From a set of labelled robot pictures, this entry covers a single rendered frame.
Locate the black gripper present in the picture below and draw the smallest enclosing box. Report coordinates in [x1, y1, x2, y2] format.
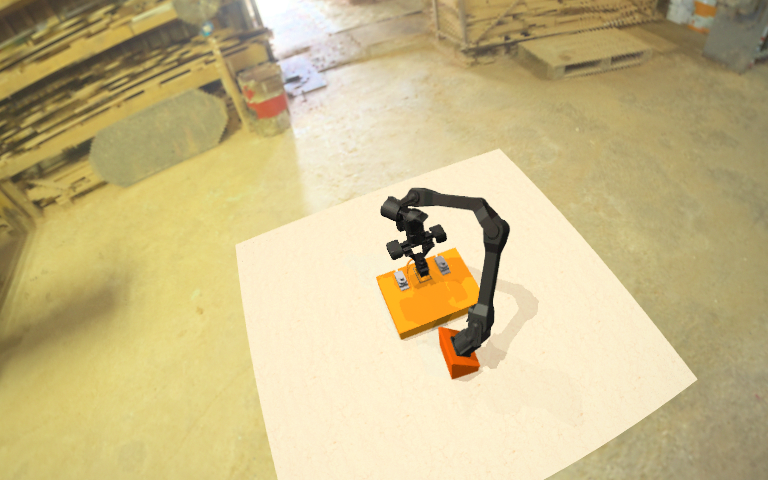
[386, 224, 447, 261]

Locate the orange flat panel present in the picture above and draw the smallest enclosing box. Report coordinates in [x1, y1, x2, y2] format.
[376, 248, 480, 340]

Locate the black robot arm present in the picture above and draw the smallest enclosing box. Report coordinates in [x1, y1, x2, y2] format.
[380, 188, 510, 357]

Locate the black micro servo with orange cable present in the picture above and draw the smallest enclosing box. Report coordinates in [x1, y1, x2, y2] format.
[406, 252, 430, 288]

